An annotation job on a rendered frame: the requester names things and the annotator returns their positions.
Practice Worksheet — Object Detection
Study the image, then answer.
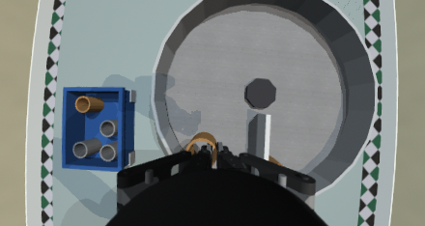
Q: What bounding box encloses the blue crate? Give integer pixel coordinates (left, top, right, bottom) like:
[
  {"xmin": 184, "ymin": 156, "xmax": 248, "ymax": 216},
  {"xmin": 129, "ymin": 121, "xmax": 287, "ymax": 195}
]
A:
[{"xmin": 62, "ymin": 87, "xmax": 136, "ymax": 172}]

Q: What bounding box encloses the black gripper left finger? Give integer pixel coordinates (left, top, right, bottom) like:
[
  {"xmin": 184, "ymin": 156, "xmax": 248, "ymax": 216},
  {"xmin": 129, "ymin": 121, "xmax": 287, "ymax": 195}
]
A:
[{"xmin": 117, "ymin": 143, "xmax": 213, "ymax": 212}]

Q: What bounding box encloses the grey metal sleeve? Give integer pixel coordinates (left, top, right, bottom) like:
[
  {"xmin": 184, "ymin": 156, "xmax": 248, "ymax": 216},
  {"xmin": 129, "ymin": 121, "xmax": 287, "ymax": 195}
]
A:
[
  {"xmin": 72, "ymin": 138, "xmax": 101, "ymax": 158},
  {"xmin": 99, "ymin": 141, "xmax": 118, "ymax": 161},
  {"xmin": 99, "ymin": 119, "xmax": 118, "ymax": 137}
]

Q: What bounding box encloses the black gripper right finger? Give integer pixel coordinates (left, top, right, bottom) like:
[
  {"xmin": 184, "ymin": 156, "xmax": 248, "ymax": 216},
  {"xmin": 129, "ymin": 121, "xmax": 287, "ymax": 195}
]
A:
[{"xmin": 216, "ymin": 142, "xmax": 316, "ymax": 211}]

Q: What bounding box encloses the bronze bushing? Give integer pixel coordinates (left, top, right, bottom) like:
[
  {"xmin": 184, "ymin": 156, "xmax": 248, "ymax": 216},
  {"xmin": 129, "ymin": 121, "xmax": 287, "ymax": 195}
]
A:
[
  {"xmin": 75, "ymin": 97, "xmax": 104, "ymax": 113},
  {"xmin": 269, "ymin": 156, "xmax": 283, "ymax": 166},
  {"xmin": 185, "ymin": 132, "xmax": 217, "ymax": 165}
]

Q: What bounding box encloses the grey round turntable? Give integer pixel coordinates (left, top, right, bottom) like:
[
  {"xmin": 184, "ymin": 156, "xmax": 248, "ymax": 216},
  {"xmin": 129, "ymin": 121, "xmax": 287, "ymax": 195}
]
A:
[{"xmin": 151, "ymin": 0, "xmax": 378, "ymax": 197}]

